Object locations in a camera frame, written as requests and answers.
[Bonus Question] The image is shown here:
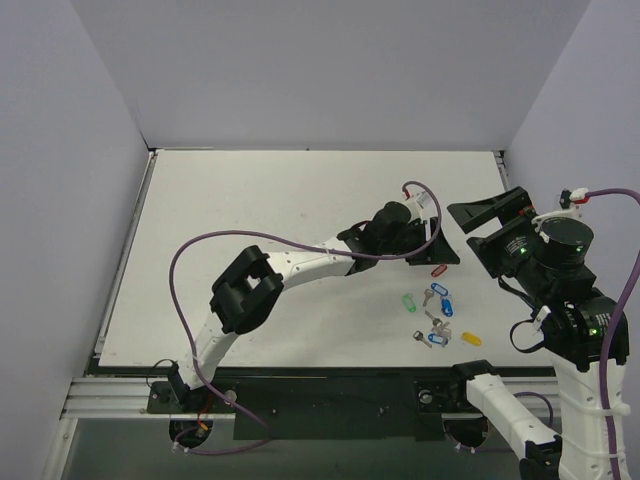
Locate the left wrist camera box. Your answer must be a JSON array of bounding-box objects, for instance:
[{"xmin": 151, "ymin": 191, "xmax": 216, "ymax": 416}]
[{"xmin": 404, "ymin": 191, "xmax": 432, "ymax": 220}]

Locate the blue key tag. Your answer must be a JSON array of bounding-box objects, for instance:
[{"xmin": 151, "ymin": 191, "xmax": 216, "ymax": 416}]
[
  {"xmin": 440, "ymin": 296, "xmax": 454, "ymax": 318},
  {"xmin": 431, "ymin": 282, "xmax": 449, "ymax": 297},
  {"xmin": 427, "ymin": 333, "xmax": 450, "ymax": 347}
]

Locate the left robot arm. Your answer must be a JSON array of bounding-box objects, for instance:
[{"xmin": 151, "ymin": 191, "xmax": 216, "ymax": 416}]
[{"xmin": 167, "ymin": 200, "xmax": 460, "ymax": 412}]

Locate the red key tag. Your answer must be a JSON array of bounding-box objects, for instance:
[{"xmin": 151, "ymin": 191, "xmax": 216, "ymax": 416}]
[{"xmin": 431, "ymin": 264, "xmax": 448, "ymax": 278}]

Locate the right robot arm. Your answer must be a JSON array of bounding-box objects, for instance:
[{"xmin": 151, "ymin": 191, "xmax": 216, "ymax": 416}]
[{"xmin": 446, "ymin": 187, "xmax": 634, "ymax": 479}]

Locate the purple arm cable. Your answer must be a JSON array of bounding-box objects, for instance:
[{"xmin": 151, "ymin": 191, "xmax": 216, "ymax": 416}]
[
  {"xmin": 168, "ymin": 180, "xmax": 442, "ymax": 456},
  {"xmin": 584, "ymin": 187, "xmax": 640, "ymax": 480}
]

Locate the silver key by blue tag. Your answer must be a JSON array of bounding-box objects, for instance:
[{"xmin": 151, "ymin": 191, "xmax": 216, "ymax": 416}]
[{"xmin": 412, "ymin": 330, "xmax": 433, "ymax": 348}]

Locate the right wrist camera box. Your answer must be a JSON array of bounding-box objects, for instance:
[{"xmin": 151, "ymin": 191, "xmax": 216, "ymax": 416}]
[{"xmin": 531, "ymin": 188, "xmax": 589, "ymax": 228}]

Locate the blue key tag upper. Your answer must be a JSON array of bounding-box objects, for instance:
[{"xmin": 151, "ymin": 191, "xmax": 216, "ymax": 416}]
[{"xmin": 431, "ymin": 282, "xmax": 449, "ymax": 297}]

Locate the loose silver key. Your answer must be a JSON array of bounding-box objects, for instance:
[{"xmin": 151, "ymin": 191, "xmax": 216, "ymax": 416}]
[{"xmin": 422, "ymin": 289, "xmax": 435, "ymax": 307}]

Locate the dark loose key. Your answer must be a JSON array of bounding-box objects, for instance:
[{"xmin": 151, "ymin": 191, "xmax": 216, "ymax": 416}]
[{"xmin": 424, "ymin": 310, "xmax": 441, "ymax": 325}]

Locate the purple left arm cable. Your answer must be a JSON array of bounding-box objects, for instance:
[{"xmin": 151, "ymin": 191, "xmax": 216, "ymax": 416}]
[{"xmin": 168, "ymin": 180, "xmax": 442, "ymax": 456}]

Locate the black front mounting rail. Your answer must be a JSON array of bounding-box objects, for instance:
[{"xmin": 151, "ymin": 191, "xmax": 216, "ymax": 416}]
[{"xmin": 144, "ymin": 374, "xmax": 551, "ymax": 442}]

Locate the blue key tag middle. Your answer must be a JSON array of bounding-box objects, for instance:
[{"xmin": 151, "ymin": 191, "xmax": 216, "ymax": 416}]
[{"xmin": 440, "ymin": 296, "xmax": 454, "ymax": 318}]

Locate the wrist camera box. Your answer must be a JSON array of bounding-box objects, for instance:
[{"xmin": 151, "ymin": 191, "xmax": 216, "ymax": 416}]
[
  {"xmin": 531, "ymin": 188, "xmax": 589, "ymax": 228},
  {"xmin": 404, "ymin": 191, "xmax": 432, "ymax": 220}
]

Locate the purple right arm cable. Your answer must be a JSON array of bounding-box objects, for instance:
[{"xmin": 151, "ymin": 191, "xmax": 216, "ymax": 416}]
[{"xmin": 584, "ymin": 187, "xmax": 640, "ymax": 480}]

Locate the green key tag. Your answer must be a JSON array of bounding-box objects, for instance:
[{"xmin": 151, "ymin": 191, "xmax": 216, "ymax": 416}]
[{"xmin": 402, "ymin": 293, "xmax": 417, "ymax": 313}]

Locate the blue key tag near front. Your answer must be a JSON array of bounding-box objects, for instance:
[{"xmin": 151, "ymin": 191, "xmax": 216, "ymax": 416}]
[{"xmin": 427, "ymin": 333, "xmax": 450, "ymax": 347}]

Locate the yellow key tag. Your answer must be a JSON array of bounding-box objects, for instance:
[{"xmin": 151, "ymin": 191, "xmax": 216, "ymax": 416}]
[{"xmin": 461, "ymin": 332, "xmax": 482, "ymax": 347}]

